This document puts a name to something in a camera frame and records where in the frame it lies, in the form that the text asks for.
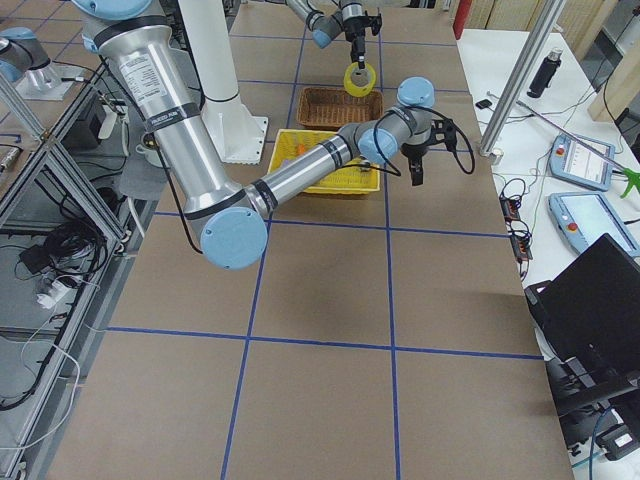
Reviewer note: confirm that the orange black adapter box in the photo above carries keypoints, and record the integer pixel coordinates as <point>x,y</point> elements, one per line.
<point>510,209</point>

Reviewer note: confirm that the small black device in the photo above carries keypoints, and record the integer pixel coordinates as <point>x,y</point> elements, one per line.
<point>482,104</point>

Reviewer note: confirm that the brown wicker basket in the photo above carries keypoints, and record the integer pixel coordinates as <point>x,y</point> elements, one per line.
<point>329,108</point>

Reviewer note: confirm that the aluminium frame post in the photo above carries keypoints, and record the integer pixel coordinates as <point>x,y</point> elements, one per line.
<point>533,45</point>

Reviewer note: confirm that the metal grabber stick green handle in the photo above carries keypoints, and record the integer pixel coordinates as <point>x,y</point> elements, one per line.
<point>631,176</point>

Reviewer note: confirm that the upper teach pendant tablet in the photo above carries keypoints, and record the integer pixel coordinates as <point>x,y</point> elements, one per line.
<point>574,163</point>

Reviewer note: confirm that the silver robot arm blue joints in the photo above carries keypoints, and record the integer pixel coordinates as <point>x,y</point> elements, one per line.
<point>227,216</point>

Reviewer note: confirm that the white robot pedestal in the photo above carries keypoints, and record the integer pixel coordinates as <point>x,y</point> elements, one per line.
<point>238,135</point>

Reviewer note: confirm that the teach pendant tablet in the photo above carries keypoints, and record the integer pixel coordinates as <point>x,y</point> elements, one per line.
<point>574,163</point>
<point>583,217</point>

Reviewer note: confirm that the red fire extinguisher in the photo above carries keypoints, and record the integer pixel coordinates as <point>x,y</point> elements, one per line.
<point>461,16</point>

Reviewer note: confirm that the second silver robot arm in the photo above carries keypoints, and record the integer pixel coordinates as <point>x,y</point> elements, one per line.
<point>330,17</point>

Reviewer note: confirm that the black idle gripper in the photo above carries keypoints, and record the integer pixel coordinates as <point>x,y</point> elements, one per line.
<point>413,151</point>

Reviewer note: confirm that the black water bottle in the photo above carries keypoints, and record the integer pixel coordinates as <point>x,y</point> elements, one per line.
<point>546,71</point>

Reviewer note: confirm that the lower teach pendant tablet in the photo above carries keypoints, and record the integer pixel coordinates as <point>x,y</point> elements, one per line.
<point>583,217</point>

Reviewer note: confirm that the black laptop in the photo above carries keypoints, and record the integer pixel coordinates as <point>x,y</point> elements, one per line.
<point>590,314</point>

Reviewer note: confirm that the black gripper holding tape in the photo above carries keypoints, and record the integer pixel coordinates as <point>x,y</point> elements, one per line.
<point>356,29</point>

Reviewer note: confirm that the yellow woven basket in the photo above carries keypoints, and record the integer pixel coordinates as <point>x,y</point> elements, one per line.
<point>350,180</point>

